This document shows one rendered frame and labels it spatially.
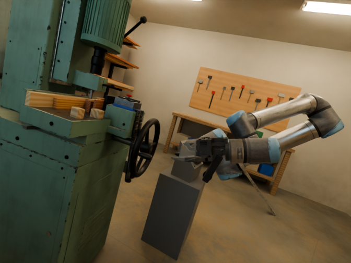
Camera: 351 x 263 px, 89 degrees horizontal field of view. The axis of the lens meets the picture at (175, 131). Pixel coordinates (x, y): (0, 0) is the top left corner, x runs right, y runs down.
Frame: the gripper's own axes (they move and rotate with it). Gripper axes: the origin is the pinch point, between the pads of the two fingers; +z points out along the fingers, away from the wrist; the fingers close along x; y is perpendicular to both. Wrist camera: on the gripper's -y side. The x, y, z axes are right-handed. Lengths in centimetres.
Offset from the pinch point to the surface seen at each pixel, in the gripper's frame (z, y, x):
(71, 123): 30.5, 15.9, 17.5
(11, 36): 72, 56, 0
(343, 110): -242, 6, -302
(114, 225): 64, -67, -52
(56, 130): 36.6, 14.1, 17.5
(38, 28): 57, 58, 0
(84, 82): 43, 34, -8
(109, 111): 30.2, 19.9, -5.5
